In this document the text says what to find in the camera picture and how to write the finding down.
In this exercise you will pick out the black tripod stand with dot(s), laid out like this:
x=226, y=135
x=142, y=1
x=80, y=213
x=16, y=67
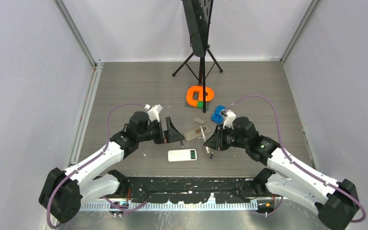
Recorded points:
x=198, y=18

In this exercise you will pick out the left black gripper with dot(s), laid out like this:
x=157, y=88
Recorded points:
x=174, y=135

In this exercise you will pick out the beige remote control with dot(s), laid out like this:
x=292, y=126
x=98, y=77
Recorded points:
x=196, y=132

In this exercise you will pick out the blue toy car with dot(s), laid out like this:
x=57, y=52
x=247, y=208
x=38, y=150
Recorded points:
x=217, y=116

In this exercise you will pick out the slotted cable duct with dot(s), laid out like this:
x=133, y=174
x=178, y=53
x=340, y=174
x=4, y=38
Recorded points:
x=207, y=206

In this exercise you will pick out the orange and green block toy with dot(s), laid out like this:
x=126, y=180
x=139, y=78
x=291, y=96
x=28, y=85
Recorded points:
x=195, y=96

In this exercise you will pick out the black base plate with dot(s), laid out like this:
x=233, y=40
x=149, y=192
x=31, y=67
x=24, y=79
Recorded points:
x=191, y=190

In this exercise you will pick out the beige battery cover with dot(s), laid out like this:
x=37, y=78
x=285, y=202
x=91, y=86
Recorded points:
x=200, y=121

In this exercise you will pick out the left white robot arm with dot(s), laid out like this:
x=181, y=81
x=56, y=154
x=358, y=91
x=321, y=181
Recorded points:
x=66, y=191

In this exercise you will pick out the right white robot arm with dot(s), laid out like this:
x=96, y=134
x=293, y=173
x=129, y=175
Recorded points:
x=335, y=203

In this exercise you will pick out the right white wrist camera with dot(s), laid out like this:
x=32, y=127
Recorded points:
x=228, y=118

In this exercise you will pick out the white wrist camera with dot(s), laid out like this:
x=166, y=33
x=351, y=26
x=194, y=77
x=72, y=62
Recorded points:
x=154, y=111
x=228, y=118

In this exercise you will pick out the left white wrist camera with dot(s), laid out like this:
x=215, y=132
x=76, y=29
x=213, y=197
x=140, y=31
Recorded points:
x=154, y=111

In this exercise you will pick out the white air conditioner remote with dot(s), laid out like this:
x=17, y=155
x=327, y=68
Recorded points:
x=182, y=155

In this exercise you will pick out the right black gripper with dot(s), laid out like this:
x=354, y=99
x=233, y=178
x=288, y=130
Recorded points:
x=216, y=141

